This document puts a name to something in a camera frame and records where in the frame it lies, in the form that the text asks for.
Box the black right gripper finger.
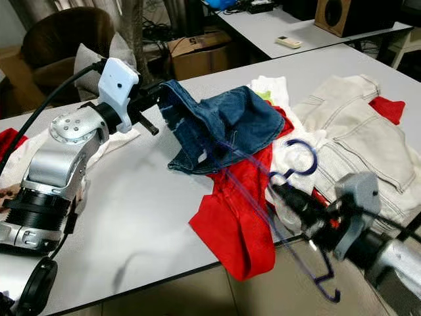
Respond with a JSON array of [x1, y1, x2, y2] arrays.
[[270, 182, 320, 215], [276, 196, 313, 226]]

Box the white lace top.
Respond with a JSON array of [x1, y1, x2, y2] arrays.
[[249, 74, 336, 232]]

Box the blue plastic hanger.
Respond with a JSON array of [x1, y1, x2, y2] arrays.
[[209, 138, 343, 305]]

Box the blue denim shorts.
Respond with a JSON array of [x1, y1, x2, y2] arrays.
[[158, 79, 287, 176]]

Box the brown cardboard box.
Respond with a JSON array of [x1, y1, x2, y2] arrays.
[[166, 32, 231, 81]]

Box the grey pillow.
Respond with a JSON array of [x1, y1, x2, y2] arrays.
[[109, 33, 137, 63], [74, 43, 116, 103]]

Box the red garment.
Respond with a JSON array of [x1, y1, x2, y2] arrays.
[[189, 105, 295, 281]]

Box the grey curtain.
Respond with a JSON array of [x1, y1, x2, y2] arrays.
[[127, 0, 151, 63], [8, 0, 74, 34]]

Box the red cloth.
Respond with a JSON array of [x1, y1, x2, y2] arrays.
[[368, 96, 407, 126], [0, 128, 22, 163]]

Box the off-white denim garment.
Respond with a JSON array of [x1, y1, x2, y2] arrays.
[[293, 74, 421, 228]]

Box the blue bag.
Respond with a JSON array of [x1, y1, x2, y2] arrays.
[[203, 0, 232, 11]]

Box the brown armchair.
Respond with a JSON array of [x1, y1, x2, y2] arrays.
[[21, 8, 117, 109]]

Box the white remote control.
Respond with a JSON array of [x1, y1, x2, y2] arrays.
[[275, 35, 304, 50]]

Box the white desk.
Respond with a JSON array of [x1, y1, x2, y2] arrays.
[[212, 0, 414, 60]]

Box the wooden speaker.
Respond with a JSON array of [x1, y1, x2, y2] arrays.
[[314, 0, 380, 38]]

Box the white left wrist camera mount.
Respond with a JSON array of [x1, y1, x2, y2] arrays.
[[97, 57, 141, 134]]

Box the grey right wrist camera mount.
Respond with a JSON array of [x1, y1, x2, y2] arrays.
[[332, 172, 384, 261]]

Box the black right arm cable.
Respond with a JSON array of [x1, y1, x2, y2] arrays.
[[355, 204, 421, 243]]

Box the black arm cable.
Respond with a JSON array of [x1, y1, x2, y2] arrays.
[[0, 59, 106, 173], [355, 204, 421, 243]]

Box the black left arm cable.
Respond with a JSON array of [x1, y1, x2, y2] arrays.
[[0, 59, 106, 173]]

